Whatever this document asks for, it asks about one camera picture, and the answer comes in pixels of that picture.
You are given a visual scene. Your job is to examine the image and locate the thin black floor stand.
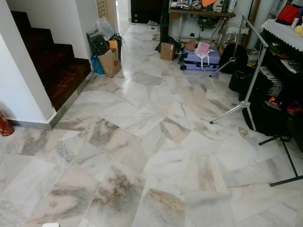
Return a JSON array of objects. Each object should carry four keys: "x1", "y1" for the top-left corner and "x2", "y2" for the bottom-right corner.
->
[{"x1": 258, "y1": 134, "x2": 303, "y2": 187}]

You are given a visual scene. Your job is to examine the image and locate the red printed tin can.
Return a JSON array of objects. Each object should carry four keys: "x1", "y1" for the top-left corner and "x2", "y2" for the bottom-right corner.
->
[{"x1": 0, "y1": 113, "x2": 15, "y2": 137}]

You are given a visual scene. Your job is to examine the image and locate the dark wooden staircase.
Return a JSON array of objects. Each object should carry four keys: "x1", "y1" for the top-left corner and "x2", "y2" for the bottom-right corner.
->
[{"x1": 12, "y1": 10, "x2": 92, "y2": 112}]

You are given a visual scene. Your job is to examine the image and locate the blue plastic bag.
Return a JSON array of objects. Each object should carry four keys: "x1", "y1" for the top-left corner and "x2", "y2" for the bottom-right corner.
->
[{"x1": 90, "y1": 54, "x2": 106, "y2": 76}]

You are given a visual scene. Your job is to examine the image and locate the flat black bag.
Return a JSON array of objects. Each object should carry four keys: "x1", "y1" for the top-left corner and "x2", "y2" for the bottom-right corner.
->
[{"x1": 86, "y1": 30, "x2": 111, "y2": 57}]

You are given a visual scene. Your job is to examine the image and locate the brown paper shopping bag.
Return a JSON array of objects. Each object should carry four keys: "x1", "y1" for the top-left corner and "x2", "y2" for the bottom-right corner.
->
[{"x1": 98, "y1": 48, "x2": 123, "y2": 79}]

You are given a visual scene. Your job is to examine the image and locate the clear plastic bag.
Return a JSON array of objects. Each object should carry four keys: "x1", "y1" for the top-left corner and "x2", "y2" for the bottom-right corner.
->
[{"x1": 96, "y1": 17, "x2": 116, "y2": 41}]

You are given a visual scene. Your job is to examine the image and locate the small brown cardboard box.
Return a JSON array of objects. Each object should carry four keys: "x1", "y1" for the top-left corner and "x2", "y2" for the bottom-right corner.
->
[{"x1": 160, "y1": 42, "x2": 176, "y2": 61}]

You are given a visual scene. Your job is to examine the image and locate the purple suitcase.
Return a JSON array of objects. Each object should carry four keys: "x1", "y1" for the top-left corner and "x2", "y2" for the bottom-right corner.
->
[{"x1": 180, "y1": 47, "x2": 222, "y2": 72}]

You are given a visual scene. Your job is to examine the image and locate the pink white tote bag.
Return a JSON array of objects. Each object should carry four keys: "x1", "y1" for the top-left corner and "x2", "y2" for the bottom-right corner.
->
[{"x1": 194, "y1": 41, "x2": 214, "y2": 71}]

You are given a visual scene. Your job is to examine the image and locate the cluttered wooden desk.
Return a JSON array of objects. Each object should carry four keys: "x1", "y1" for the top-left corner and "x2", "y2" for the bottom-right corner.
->
[{"x1": 169, "y1": 7, "x2": 237, "y2": 46}]

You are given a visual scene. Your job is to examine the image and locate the black backpack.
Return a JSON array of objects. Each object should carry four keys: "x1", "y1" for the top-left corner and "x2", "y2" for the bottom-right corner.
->
[{"x1": 220, "y1": 43, "x2": 250, "y2": 74}]

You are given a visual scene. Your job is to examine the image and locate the silver tripod stand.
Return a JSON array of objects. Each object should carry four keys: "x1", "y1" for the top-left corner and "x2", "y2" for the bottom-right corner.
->
[{"x1": 208, "y1": 15, "x2": 271, "y2": 132}]

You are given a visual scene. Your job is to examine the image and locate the large black equipment bag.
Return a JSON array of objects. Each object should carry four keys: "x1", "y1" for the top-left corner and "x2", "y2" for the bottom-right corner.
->
[{"x1": 241, "y1": 98, "x2": 295, "y2": 138}]

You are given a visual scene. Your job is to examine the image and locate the white lace cloth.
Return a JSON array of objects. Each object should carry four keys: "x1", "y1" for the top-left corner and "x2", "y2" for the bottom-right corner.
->
[{"x1": 261, "y1": 18, "x2": 303, "y2": 53}]

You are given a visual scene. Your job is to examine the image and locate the red bag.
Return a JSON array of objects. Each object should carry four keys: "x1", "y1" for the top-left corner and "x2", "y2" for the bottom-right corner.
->
[{"x1": 276, "y1": 3, "x2": 303, "y2": 26}]

